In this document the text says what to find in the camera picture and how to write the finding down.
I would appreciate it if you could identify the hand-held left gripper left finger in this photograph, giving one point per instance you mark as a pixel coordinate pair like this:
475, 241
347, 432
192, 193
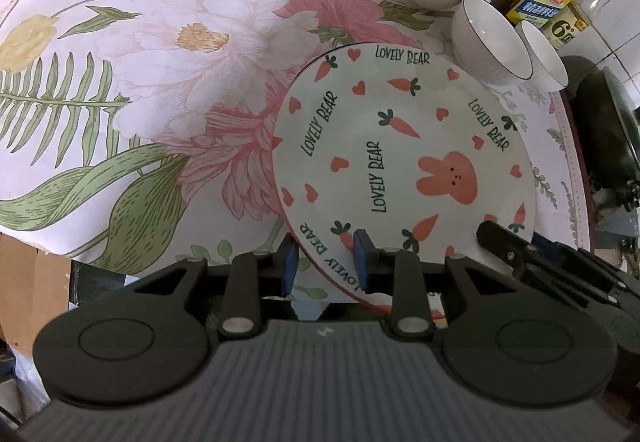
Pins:
290, 272

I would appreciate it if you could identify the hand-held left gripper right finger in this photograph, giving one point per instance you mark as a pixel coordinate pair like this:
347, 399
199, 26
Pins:
361, 262

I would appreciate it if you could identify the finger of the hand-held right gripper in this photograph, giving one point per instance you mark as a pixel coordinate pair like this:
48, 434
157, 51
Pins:
585, 272
505, 247

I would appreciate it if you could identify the white bunny print plate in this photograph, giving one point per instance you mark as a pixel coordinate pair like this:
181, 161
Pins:
400, 147

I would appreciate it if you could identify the black pot with lid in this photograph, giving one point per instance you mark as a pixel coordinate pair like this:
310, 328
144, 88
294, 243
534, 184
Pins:
610, 122

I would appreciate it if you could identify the floral tablecloth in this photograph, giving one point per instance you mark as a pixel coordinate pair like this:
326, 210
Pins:
150, 72

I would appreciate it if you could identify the brown cardboard box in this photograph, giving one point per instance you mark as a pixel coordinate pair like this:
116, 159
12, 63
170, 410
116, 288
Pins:
30, 292

